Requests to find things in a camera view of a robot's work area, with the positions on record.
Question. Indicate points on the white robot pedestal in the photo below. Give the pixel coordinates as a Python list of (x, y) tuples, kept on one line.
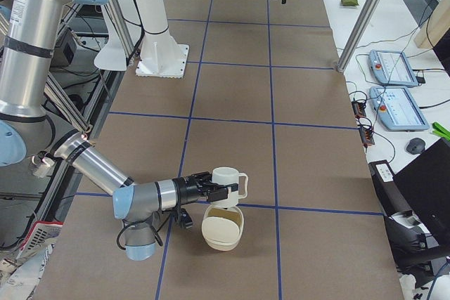
[(161, 55)]

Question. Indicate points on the cream bucket container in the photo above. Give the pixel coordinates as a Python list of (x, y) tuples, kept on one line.
[(222, 229)]

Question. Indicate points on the black computer mouse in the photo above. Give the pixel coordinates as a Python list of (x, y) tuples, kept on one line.
[(416, 146)]

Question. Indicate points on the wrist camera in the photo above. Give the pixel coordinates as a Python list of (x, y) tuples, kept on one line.
[(183, 219)]

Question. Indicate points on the black huawei monitor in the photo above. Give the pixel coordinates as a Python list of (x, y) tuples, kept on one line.
[(424, 184)]

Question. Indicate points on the white plastic mug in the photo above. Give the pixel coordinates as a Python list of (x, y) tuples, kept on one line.
[(229, 178)]

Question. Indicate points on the blue teach pendant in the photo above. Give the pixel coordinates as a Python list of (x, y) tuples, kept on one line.
[(391, 68), (396, 109)]

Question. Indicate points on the green cloth pouch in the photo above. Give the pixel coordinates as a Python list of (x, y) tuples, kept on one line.
[(349, 3)]

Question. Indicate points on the green plastic clip tool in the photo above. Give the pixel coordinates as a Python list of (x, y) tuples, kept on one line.
[(439, 130)]

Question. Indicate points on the far blue teach pendant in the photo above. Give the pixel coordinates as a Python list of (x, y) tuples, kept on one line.
[(391, 68)]

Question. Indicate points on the near blue teach pendant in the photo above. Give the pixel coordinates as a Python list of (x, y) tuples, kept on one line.
[(396, 109)]

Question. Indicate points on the aluminium frame post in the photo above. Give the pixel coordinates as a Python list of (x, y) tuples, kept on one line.
[(356, 34)]

